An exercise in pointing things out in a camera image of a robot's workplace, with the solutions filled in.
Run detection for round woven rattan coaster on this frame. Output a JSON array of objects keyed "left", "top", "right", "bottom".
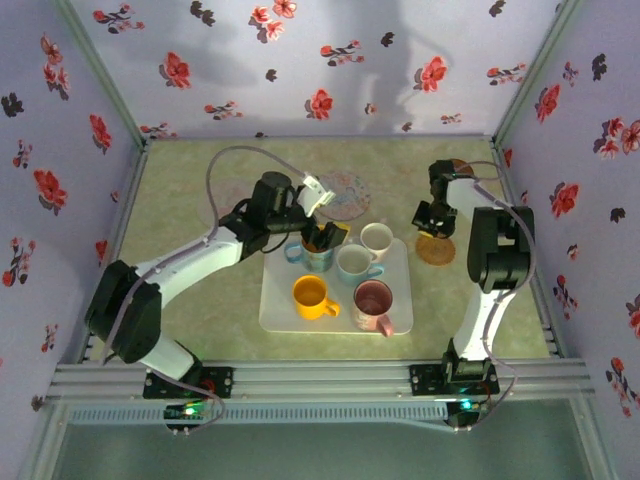
[{"left": 415, "top": 232, "right": 457, "bottom": 266}]

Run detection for blue butterfly mug yellow inside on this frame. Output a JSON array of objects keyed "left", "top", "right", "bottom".
[{"left": 283, "top": 234, "right": 336, "bottom": 274}]

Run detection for dark pink printed mug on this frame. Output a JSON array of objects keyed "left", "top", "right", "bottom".
[{"left": 352, "top": 279, "right": 396, "bottom": 339}]

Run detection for round white unicorn coaster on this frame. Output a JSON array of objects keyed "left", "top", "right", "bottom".
[{"left": 314, "top": 169, "right": 374, "bottom": 221}]

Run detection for light blue mug white inside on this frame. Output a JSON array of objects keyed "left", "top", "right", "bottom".
[{"left": 335, "top": 243, "right": 385, "bottom": 289}]

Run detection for pale pink mug white inside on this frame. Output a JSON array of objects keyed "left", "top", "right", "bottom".
[{"left": 359, "top": 222, "right": 395, "bottom": 264}]

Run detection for white plastic tray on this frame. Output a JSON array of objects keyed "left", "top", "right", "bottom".
[{"left": 258, "top": 237, "right": 416, "bottom": 336}]

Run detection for control board green light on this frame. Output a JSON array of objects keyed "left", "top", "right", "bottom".
[
  {"left": 446, "top": 397, "right": 489, "bottom": 432},
  {"left": 163, "top": 398, "right": 222, "bottom": 435}
]

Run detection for thin black cable loop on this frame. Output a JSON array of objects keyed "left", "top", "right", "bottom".
[{"left": 259, "top": 232, "right": 291, "bottom": 255}]

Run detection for aluminium table edge rail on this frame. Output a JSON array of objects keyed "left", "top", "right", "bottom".
[{"left": 144, "top": 133, "right": 496, "bottom": 144}]

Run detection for aluminium side rail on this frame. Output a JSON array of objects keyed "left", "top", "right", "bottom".
[
  {"left": 74, "top": 142, "right": 151, "bottom": 364},
  {"left": 492, "top": 142, "right": 565, "bottom": 360}
]

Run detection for aluminium front frame rail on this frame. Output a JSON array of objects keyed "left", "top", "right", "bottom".
[{"left": 47, "top": 360, "right": 597, "bottom": 401}]

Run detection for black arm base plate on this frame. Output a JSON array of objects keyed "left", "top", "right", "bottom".
[
  {"left": 408, "top": 363, "right": 501, "bottom": 397},
  {"left": 143, "top": 366, "right": 235, "bottom": 400}
]

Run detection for grey slotted cable duct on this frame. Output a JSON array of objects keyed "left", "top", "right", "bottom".
[{"left": 67, "top": 401, "right": 454, "bottom": 427}]

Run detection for aluminium corner post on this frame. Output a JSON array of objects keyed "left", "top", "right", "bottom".
[
  {"left": 53, "top": 0, "right": 152, "bottom": 147},
  {"left": 492, "top": 0, "right": 585, "bottom": 146}
]

